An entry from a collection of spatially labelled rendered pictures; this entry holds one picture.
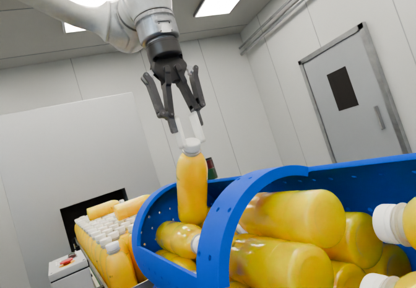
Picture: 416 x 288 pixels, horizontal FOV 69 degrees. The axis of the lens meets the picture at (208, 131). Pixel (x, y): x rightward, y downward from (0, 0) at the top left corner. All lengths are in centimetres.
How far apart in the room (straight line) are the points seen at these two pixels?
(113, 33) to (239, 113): 516
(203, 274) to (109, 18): 61
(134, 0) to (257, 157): 536
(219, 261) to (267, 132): 574
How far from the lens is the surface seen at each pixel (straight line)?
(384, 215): 35
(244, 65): 625
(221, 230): 41
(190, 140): 66
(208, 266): 43
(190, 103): 67
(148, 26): 67
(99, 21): 83
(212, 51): 607
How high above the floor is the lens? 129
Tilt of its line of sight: 4 degrees up
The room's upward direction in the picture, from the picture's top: 17 degrees counter-clockwise
